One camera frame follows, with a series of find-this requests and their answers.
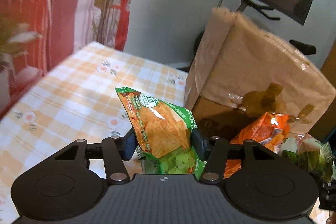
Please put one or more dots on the printed fabric backdrop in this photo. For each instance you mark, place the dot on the printed fabric backdrop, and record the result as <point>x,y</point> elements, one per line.
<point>36,35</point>

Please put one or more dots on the orange chip bag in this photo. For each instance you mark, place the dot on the orange chip bag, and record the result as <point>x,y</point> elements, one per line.
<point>270,130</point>

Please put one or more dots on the green chip bag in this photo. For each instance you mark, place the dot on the green chip bag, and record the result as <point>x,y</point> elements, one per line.
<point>163,133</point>

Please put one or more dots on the cardboard box with plastic liner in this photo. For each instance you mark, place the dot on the cardboard box with plastic liner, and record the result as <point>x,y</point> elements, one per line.
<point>240,72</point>

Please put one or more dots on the black exercise bike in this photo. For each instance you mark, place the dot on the black exercise bike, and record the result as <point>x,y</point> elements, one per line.
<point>305,49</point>

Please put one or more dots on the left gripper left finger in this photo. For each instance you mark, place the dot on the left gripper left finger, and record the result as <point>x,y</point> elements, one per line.
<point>114,152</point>

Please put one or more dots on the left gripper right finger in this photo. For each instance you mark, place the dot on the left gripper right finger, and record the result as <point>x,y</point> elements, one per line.
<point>214,151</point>

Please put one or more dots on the checkered tablecloth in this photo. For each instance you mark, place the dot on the checkered tablecloth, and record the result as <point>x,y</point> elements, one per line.
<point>77,100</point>

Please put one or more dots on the pale green snack bag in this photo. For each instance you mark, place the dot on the pale green snack bag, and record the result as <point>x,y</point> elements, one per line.
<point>311,155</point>

